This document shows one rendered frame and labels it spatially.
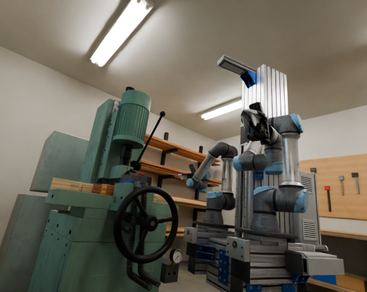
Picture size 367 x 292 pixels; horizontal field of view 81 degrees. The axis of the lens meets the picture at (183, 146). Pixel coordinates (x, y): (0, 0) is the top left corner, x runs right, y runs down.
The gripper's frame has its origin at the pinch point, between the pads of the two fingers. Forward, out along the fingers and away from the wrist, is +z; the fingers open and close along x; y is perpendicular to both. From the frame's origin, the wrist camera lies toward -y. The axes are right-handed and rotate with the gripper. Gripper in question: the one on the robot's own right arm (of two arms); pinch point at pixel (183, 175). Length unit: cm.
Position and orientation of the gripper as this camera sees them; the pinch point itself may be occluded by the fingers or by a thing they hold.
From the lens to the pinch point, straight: 220.6
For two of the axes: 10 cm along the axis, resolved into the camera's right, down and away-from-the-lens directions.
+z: -6.4, 1.7, 7.5
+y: 0.0, 9.8, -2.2
